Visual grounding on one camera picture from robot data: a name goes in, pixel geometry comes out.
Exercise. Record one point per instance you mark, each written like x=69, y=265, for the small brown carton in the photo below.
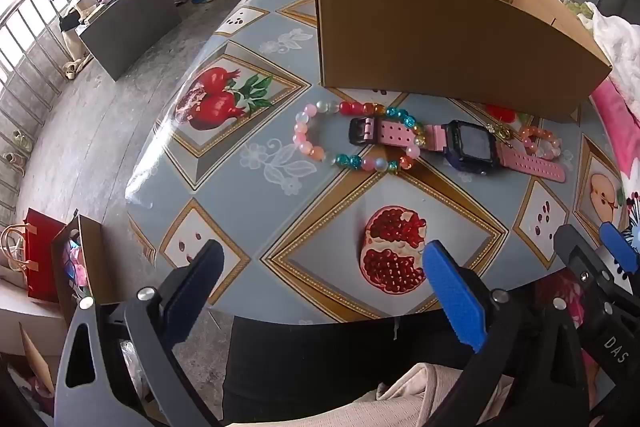
x=95, y=257

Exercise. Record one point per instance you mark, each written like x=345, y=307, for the person's black pants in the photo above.
x=300, y=357

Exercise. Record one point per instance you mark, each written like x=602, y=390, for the small beige shoe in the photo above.
x=21, y=140
x=14, y=158

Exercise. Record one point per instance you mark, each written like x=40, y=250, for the red gift bag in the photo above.
x=42, y=257

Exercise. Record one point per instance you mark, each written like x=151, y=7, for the pink floral cloth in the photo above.
x=565, y=297

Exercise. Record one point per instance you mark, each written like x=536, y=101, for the fruit print tablecloth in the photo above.
x=300, y=207

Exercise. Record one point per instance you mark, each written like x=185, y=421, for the brown cardboard box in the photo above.
x=425, y=32

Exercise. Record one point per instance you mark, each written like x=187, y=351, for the gold earring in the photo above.
x=500, y=132

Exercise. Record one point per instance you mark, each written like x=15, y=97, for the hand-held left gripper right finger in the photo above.
x=450, y=287

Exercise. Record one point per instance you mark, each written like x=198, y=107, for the grey cabinet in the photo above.
x=130, y=27

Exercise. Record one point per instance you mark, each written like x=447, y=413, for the pink blanket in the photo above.
x=615, y=127

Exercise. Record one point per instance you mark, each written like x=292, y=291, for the metal window railing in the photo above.
x=30, y=42

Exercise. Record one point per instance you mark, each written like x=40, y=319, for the beige slipper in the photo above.
x=71, y=69

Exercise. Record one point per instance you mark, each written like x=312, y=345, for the white cloth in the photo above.
x=617, y=42

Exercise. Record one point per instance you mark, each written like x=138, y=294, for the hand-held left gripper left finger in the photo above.
x=195, y=292

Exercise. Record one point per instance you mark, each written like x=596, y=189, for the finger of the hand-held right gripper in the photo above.
x=619, y=249
x=575, y=252

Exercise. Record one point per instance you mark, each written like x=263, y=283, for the person's beige jacket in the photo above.
x=390, y=399

